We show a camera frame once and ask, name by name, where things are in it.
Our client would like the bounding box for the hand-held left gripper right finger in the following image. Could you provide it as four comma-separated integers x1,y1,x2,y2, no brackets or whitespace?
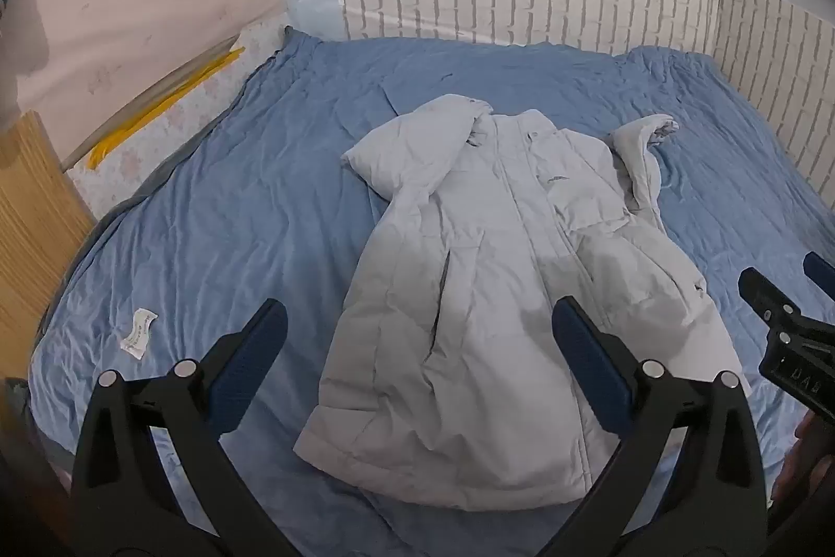
541,296,768,557

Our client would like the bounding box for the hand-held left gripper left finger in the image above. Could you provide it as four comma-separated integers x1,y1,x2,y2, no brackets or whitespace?
70,299,307,557

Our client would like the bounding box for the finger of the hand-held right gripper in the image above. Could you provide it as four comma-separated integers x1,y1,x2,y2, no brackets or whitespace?
738,267,803,336
802,252,835,287

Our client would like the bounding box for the light grey padded jacket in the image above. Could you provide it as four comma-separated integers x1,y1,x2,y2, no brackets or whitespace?
292,93,751,512

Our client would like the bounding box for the person's right hand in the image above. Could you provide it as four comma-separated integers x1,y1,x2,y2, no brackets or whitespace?
773,410,835,509

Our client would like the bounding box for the white paper tag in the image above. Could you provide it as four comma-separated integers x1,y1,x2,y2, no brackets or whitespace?
121,307,159,361

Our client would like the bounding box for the blue bed sheet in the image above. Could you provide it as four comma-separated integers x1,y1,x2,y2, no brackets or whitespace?
26,27,835,557

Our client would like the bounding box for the wooden bed board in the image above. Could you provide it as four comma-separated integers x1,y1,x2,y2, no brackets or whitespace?
0,110,99,349

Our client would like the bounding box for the yellow strip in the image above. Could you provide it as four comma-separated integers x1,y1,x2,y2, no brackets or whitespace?
87,46,247,172

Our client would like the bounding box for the floral mattress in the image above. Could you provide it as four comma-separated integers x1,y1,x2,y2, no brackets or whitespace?
65,22,288,206

